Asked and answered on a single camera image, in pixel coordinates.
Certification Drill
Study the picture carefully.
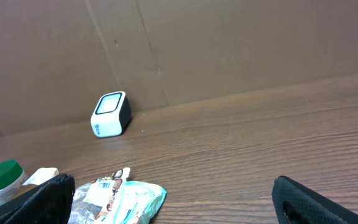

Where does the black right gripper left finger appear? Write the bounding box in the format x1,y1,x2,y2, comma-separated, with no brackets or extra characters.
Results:
0,174,75,224

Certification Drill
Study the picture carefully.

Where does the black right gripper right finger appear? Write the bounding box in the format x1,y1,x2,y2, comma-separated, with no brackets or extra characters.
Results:
272,175,358,224

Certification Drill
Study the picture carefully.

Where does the beige porridge pouch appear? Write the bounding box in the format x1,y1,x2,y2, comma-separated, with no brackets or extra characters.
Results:
68,167,131,223

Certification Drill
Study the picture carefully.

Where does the green lid jar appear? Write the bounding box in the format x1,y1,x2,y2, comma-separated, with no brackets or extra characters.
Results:
0,160,28,206

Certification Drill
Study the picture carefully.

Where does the teal wipes packet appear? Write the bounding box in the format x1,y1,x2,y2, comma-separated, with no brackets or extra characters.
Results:
98,181,167,224

